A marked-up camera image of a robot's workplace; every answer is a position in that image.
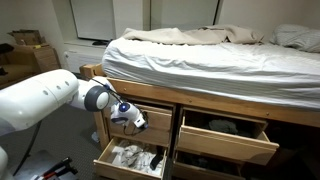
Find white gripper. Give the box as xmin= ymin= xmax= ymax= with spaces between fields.
xmin=111 ymin=102 xmax=148 ymax=128

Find wooden drawer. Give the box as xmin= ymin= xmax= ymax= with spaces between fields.
xmin=177 ymin=107 xmax=279 ymax=165
xmin=102 ymin=102 xmax=174 ymax=148
xmin=172 ymin=151 xmax=245 ymax=180
xmin=93 ymin=137 xmax=166 ymax=180

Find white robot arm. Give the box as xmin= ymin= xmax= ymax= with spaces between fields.
xmin=0 ymin=69 xmax=147 ymax=136

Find white crumpled clothes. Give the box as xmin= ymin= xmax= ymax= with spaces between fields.
xmin=108 ymin=140 xmax=163 ymax=176

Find black sock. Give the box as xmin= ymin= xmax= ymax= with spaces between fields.
xmin=150 ymin=154 xmax=163 ymax=170

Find red black tool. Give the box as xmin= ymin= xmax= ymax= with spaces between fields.
xmin=30 ymin=157 xmax=78 ymax=180

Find dark grey garment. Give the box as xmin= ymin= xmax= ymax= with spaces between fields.
xmin=209 ymin=120 xmax=238 ymax=134

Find wooden side cabinet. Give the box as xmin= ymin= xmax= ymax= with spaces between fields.
xmin=0 ymin=43 xmax=61 ymax=89

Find cardboard box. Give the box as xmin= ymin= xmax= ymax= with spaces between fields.
xmin=9 ymin=29 xmax=45 ymax=45

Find beige blanket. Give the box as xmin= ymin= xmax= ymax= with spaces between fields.
xmin=122 ymin=25 xmax=264 ymax=45

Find white mattress with sheet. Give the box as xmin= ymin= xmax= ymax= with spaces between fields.
xmin=102 ymin=38 xmax=320 ymax=109

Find grey striped pillow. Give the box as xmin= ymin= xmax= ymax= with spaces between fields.
xmin=270 ymin=24 xmax=320 ymax=53

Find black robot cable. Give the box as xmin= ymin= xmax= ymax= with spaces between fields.
xmin=89 ymin=78 xmax=150 ymax=137

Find wooden bed frame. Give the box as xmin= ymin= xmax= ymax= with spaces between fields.
xmin=95 ymin=78 xmax=320 ymax=180

